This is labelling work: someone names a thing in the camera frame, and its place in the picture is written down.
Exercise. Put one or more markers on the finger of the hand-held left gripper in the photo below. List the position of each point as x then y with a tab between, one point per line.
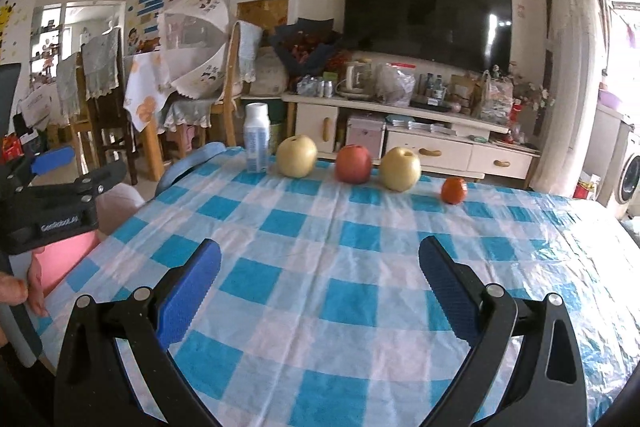
52	159
90	184

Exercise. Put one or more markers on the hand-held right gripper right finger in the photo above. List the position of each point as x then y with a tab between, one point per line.
450	292

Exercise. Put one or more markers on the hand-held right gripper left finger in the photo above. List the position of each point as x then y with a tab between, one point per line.
192	292

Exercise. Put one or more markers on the pink plastic basin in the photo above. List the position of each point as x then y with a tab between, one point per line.
65	257

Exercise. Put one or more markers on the person's left hand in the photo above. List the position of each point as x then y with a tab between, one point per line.
12	289

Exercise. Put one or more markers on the red gift bag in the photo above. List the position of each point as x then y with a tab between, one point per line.
11	146

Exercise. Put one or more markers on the white paper bag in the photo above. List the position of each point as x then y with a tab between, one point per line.
34	109

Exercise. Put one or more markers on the white cushion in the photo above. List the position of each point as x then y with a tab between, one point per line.
120	207

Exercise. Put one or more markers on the dark wooden chair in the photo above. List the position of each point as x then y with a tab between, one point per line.
112	132

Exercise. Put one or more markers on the grey lace chair cover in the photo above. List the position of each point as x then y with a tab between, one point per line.
102	67
69	82

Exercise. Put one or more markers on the orange tangerine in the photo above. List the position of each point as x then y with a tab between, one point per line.
454	191

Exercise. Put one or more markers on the blue chair back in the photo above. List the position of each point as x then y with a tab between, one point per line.
190	162

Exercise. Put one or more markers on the pink plastic stool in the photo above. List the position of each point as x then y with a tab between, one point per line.
182	139

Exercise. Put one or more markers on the white orange print tablecloth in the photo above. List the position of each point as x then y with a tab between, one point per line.
145	92

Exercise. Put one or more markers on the lace seat cover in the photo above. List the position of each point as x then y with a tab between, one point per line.
187	112

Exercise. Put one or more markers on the blue checked tablecloth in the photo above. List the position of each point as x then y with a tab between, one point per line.
320	267

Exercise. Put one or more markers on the yellow pear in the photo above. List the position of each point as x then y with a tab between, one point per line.
297	157
400	169

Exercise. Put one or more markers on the white television cabinet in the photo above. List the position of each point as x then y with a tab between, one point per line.
430	152

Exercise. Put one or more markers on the light wooden chair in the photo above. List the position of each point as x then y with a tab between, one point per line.
230	117

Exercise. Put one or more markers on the red apple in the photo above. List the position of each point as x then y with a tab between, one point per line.
353	164

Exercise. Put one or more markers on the white plastic bottle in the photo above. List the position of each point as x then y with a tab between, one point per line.
257	139

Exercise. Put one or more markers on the red box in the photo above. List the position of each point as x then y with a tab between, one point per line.
582	191

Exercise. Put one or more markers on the stack of flat boxes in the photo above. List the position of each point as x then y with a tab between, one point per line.
415	123

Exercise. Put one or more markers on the pink storage case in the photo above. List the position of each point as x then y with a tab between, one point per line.
365	134

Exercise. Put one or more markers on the green waste bin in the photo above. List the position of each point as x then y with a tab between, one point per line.
278	129

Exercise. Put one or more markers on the printed plastic bag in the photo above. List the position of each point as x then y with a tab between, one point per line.
495	99

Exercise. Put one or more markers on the cardboard box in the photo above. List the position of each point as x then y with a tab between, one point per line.
460	92

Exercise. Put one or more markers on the artificial flower arrangement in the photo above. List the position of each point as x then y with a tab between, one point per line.
532	107

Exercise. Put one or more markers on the clear plastic bottle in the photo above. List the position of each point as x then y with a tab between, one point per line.
439	88
429	87

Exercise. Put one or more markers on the pale towel chair cover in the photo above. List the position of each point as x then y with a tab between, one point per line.
248	49

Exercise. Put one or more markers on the white mesh food cover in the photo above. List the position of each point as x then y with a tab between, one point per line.
200	7

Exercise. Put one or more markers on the white rice bag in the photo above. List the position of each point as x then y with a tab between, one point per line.
270	74

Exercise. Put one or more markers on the washing machine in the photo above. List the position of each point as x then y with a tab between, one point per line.
627	177

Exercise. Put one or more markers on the clear plastic bag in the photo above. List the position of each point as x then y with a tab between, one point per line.
395	84

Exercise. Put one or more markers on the white electric kettle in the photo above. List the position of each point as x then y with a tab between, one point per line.
356	79

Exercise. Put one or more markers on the pack of small bottles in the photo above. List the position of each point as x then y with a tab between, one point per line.
316	86

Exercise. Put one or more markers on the cream curtain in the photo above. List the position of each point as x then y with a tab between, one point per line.
570	82

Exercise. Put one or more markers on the small cork board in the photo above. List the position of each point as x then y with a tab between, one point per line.
262	14

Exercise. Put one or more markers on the purple basin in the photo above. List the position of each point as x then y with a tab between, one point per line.
610	98

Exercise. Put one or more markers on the dark wrapped flower bouquet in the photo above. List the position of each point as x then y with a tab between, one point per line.
305	47

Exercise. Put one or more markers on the black television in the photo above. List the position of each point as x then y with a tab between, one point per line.
430	12

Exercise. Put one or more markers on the giraffe wall sticker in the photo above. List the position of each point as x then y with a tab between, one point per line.
5	19

